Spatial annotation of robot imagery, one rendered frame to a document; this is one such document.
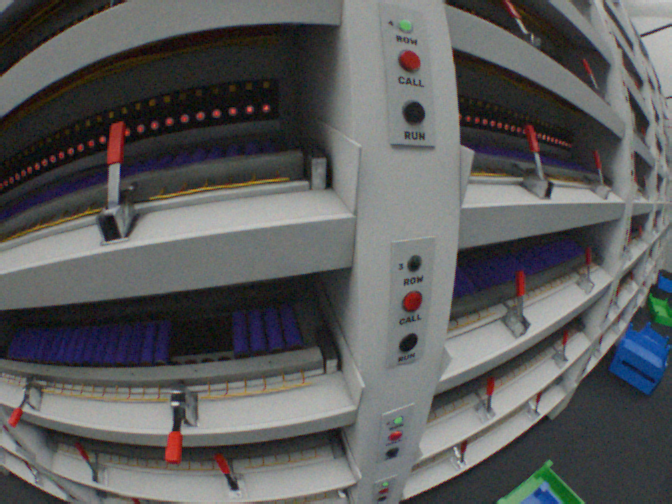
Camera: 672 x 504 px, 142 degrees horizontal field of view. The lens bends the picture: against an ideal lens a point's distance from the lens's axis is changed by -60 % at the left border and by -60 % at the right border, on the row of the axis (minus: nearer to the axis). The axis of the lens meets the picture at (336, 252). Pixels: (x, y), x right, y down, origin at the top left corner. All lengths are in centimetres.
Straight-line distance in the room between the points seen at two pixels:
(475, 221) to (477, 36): 19
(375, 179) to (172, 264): 15
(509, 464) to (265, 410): 76
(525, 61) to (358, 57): 22
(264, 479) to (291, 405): 20
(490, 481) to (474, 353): 56
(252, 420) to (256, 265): 17
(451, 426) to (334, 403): 28
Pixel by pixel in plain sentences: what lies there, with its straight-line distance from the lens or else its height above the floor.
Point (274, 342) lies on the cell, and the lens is 32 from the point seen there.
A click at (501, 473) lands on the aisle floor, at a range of 90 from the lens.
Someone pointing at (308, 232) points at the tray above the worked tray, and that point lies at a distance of 20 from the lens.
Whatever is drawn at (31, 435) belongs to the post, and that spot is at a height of 41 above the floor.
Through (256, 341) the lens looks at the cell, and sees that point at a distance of 33.
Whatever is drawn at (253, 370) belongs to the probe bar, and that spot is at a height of 56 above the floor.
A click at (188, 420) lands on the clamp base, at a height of 54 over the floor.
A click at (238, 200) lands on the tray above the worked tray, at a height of 73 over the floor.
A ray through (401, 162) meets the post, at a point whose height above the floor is 75.
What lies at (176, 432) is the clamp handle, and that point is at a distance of 28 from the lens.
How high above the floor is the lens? 75
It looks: 18 degrees down
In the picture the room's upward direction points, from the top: 3 degrees counter-clockwise
